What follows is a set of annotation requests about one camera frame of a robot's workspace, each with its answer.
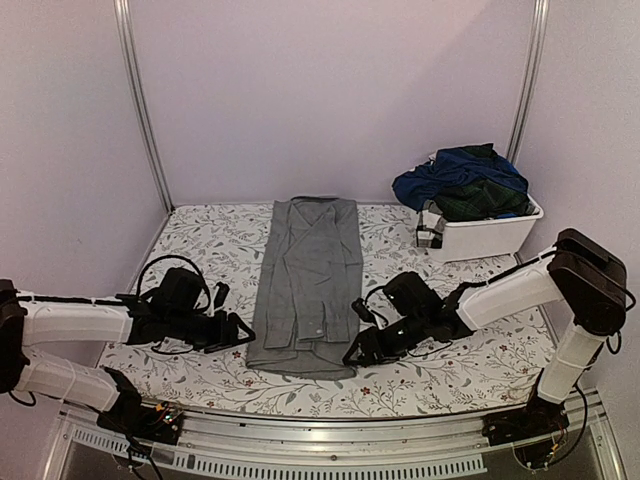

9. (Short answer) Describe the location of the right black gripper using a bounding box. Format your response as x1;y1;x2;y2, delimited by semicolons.
343;311;429;365

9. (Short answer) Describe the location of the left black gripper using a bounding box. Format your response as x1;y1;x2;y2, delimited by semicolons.
168;309;256;354

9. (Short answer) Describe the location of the grey button shirt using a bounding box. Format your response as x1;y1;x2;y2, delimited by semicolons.
246;197;364;381

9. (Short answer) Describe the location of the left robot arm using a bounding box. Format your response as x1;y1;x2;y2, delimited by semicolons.
1;277;256;434

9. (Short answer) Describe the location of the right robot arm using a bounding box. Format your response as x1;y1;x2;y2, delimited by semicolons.
342;228;636;436

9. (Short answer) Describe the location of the white laundry basket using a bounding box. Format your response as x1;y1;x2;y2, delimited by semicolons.
424;196;544;263

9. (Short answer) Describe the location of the black white checkered garment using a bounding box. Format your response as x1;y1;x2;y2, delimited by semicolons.
416;200;447;250

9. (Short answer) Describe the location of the blue garment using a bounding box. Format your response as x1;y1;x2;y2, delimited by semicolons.
392;143;529;211

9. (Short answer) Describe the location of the dark green plaid garment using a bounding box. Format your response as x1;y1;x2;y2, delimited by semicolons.
432;143;531;221

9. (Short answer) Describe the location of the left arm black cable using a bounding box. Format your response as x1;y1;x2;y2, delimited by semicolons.
134;254;211;311

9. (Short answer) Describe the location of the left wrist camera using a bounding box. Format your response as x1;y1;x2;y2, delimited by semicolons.
212;282;230;311

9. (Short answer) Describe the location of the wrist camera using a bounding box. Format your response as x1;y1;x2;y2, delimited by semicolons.
212;282;230;311
351;298;381;327

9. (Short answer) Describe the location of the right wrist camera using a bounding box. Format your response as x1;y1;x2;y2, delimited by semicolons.
351;298;381;327

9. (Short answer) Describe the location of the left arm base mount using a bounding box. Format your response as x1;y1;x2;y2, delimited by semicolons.
97;367;184;445

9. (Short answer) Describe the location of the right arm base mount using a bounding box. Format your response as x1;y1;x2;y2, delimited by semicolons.
481;394;569;446

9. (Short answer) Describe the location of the left aluminium corner post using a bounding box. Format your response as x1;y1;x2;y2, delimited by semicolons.
113;0;175;214

